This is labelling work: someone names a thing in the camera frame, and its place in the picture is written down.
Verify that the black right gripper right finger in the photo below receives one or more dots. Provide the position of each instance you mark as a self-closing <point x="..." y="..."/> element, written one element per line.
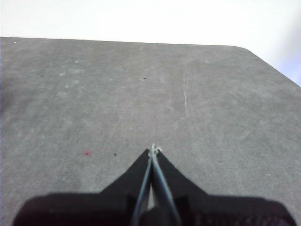
<point x="200" y="208"/>

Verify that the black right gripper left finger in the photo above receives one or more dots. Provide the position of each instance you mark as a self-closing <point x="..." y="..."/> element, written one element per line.
<point x="113" y="204"/>

